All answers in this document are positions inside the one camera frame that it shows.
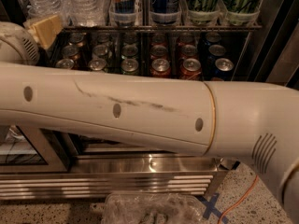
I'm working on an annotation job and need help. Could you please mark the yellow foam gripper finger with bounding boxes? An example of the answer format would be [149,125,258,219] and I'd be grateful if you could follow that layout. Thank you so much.
[23,15,63,49]

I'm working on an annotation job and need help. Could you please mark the clear water bottle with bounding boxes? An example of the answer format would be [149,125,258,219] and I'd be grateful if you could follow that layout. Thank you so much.
[29,0,70,26]
[70,0,110,27]

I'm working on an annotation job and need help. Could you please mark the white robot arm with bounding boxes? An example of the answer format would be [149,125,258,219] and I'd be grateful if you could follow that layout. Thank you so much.
[0,22,299,224]

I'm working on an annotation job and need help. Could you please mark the stainless steel glass-door fridge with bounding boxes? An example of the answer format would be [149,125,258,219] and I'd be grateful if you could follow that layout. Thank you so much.
[0,0,299,202]

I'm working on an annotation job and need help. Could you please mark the gold soda can middle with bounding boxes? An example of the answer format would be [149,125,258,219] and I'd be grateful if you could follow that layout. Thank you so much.
[62,45,82,63]

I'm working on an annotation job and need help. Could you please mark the gold soda can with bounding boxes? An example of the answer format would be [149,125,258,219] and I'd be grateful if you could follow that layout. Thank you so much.
[55,58,75,70]
[62,45,82,63]

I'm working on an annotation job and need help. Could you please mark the gold soda can front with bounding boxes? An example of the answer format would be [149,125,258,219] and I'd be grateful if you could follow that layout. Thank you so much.
[55,58,75,70]

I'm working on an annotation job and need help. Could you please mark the white green can middle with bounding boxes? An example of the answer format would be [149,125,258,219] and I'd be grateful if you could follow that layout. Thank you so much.
[92,44,112,61]

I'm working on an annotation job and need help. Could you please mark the white green soda can front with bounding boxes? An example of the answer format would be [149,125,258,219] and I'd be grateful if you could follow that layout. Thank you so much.
[88,58,108,73]

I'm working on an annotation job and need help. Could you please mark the red bull energy can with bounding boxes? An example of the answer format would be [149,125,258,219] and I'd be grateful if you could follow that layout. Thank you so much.
[112,0,135,26]

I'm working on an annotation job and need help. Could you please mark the green soda can middle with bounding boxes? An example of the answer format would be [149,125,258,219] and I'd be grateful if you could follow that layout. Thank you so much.
[121,45,139,59]

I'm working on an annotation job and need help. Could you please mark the orange soda can middle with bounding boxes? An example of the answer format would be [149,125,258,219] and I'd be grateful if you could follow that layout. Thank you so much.
[149,45,168,60]

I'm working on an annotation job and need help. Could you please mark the orange soda can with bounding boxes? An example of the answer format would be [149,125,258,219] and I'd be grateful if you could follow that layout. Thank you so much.
[149,45,168,60]
[149,59,171,77]

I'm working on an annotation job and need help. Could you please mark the orange soda can front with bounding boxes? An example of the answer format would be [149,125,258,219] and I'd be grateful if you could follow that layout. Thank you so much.
[149,59,171,77]

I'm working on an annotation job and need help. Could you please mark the blue energy drink can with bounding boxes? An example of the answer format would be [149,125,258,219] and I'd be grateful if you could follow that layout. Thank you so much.
[151,0,179,24]

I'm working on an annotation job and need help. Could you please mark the red cola can middle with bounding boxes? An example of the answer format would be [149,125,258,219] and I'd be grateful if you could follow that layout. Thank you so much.
[178,45,198,61]

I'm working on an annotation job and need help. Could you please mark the red coca-cola can front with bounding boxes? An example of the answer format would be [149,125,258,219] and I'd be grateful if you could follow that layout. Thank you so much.
[179,58,202,80]

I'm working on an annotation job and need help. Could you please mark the green striped can left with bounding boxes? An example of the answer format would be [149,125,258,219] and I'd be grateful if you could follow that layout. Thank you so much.
[186,0,219,25]

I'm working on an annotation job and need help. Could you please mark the green striped can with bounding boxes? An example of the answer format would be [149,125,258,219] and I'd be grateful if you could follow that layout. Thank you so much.
[222,0,262,26]
[186,0,219,25]

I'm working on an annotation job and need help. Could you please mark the blue pepsi can middle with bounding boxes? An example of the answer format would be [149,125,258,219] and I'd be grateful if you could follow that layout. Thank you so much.
[206,45,226,66]

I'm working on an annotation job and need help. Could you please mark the blue pepsi can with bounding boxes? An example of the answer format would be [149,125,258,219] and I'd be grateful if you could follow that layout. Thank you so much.
[206,45,226,66]
[211,58,235,80]

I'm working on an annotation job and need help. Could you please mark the blue pepsi can front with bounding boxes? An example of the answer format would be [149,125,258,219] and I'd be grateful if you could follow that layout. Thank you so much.
[211,58,235,80]

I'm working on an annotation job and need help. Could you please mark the clear plastic bin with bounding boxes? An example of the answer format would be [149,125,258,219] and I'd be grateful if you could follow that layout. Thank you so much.
[101,193,202,224]

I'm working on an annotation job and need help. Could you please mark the green striped can right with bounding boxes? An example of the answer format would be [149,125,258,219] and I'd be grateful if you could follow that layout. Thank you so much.
[222,0,262,26]

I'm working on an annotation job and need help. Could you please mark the orange power cable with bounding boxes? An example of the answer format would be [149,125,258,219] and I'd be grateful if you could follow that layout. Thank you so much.
[217,175,260,224]

